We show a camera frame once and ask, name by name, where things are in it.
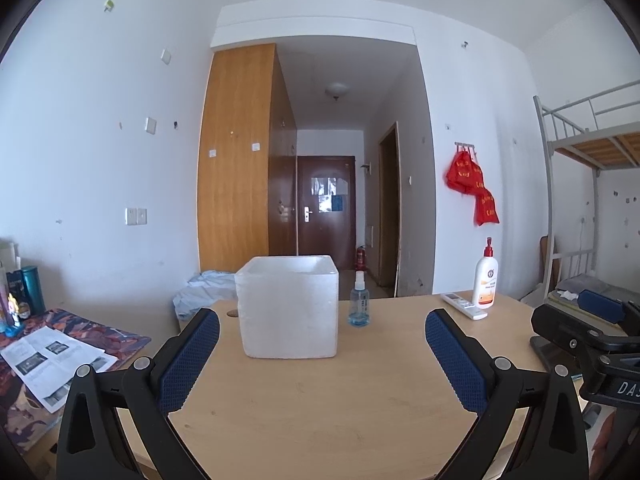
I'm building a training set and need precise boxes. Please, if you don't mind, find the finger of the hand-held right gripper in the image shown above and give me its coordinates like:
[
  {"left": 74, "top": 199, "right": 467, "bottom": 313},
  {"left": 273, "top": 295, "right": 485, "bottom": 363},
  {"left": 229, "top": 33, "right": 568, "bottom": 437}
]
[
  {"left": 577, "top": 289, "right": 640, "bottom": 333},
  {"left": 531, "top": 304, "right": 640, "bottom": 359}
]

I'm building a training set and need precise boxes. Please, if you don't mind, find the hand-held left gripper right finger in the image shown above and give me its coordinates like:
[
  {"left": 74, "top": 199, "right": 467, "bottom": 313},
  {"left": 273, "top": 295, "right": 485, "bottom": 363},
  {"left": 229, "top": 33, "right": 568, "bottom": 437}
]
[{"left": 425, "top": 308, "right": 591, "bottom": 480}]

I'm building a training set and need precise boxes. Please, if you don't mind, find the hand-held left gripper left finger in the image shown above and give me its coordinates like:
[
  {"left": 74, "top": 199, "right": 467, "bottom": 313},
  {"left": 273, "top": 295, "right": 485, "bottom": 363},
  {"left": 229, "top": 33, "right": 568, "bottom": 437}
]
[{"left": 56, "top": 307, "right": 221, "bottom": 480}]

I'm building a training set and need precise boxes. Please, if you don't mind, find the white foam box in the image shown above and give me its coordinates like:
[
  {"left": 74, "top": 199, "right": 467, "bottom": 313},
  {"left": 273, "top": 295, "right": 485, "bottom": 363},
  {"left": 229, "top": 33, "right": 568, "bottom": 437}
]
[{"left": 234, "top": 255, "right": 340, "bottom": 360}]

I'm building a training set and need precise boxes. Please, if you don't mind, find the person's right hand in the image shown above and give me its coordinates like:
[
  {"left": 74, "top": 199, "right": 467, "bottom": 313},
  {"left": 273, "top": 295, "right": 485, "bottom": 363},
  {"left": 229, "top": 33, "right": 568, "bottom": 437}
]
[{"left": 590, "top": 412, "right": 621, "bottom": 480}]

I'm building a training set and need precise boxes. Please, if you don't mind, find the grey blanket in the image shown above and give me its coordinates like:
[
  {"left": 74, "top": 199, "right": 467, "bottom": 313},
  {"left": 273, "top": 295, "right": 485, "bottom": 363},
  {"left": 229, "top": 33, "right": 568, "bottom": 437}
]
[{"left": 555, "top": 274, "right": 626, "bottom": 301}]

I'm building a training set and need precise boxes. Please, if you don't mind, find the white remote control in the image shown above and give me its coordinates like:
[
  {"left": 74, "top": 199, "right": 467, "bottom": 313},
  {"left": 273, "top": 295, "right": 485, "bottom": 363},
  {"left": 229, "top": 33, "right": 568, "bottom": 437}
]
[{"left": 441, "top": 291, "right": 488, "bottom": 321}]

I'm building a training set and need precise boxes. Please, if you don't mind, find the leaning wooden board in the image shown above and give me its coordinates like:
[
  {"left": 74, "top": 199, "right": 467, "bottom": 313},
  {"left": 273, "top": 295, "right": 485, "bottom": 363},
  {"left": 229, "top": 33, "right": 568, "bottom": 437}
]
[{"left": 539, "top": 235, "right": 556, "bottom": 286}]

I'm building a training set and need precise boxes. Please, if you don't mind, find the pale blue plastic bag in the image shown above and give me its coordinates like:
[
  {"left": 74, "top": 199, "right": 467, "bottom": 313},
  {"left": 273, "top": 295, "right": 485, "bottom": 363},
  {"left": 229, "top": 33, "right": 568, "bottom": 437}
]
[{"left": 173, "top": 270, "right": 238, "bottom": 321}]

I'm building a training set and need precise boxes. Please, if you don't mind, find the white red pump lotion bottle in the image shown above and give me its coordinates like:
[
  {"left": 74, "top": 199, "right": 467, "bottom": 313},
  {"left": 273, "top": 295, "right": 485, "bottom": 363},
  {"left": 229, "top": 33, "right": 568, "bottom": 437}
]
[{"left": 471, "top": 236, "right": 498, "bottom": 310}]

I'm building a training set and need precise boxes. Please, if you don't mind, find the patterned table cloth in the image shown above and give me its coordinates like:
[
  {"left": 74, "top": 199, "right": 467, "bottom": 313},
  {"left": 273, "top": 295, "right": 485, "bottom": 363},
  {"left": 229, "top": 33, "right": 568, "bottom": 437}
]
[{"left": 0, "top": 307, "right": 151, "bottom": 456}]

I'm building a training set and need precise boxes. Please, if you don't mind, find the clear blue spray bottle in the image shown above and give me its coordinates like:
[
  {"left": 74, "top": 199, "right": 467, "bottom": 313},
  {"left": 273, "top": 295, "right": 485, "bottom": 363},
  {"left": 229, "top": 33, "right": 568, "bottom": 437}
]
[{"left": 347, "top": 270, "right": 372, "bottom": 327}]

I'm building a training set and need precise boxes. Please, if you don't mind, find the grey metal bunk bed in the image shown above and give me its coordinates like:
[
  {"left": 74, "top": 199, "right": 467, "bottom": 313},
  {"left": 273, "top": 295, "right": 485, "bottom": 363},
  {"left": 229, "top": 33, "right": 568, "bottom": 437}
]
[{"left": 532, "top": 80, "right": 640, "bottom": 311}]

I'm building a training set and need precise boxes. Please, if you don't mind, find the red cloth bag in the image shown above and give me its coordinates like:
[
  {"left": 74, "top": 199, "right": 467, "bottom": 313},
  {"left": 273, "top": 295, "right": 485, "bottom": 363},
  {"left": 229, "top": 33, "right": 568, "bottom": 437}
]
[
  {"left": 446, "top": 149, "right": 483, "bottom": 195},
  {"left": 472, "top": 187, "right": 501, "bottom": 227}
]

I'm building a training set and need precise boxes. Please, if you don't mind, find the printed paper leaflet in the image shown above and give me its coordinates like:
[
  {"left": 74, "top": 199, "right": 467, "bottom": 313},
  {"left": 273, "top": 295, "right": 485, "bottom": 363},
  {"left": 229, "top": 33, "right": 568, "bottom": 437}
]
[{"left": 0, "top": 325, "right": 118, "bottom": 413}]

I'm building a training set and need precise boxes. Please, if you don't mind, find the brown side door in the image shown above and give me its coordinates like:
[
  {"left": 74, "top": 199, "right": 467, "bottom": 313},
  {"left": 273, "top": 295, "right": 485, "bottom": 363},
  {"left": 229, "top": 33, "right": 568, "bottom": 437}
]
[{"left": 378, "top": 121, "right": 401, "bottom": 288}]

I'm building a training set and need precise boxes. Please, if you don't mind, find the teal tumbler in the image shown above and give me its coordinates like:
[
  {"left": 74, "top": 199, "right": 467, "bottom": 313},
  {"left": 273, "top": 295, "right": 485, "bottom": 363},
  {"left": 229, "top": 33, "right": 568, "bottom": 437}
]
[{"left": 20, "top": 265, "right": 47, "bottom": 315}]

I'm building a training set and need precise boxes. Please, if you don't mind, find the dark brown entry door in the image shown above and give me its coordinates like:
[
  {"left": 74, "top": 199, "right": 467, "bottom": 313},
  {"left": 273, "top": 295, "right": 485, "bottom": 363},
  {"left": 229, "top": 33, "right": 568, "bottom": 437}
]
[{"left": 297, "top": 156, "right": 357, "bottom": 256}]

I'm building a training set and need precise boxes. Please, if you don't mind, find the small colourful figurine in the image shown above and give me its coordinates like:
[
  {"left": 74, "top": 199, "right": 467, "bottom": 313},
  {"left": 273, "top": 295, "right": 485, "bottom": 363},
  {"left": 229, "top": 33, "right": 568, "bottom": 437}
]
[{"left": 2, "top": 290, "right": 26, "bottom": 336}]

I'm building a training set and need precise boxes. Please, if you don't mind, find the dark blue bottle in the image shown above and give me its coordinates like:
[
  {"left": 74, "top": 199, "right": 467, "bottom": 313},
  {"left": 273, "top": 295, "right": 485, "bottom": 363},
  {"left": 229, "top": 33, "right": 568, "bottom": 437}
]
[{"left": 6, "top": 270, "right": 26, "bottom": 311}]

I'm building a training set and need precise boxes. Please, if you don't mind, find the wooden wardrobe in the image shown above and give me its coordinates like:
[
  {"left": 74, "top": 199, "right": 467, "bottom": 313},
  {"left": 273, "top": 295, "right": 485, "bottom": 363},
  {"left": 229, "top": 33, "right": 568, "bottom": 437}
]
[{"left": 197, "top": 43, "right": 298, "bottom": 273}]

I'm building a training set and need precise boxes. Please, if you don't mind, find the grey door notice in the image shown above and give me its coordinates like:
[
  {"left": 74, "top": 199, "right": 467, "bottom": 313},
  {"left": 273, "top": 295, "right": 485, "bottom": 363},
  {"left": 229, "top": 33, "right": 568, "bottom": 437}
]
[{"left": 311, "top": 176, "right": 337, "bottom": 211}]

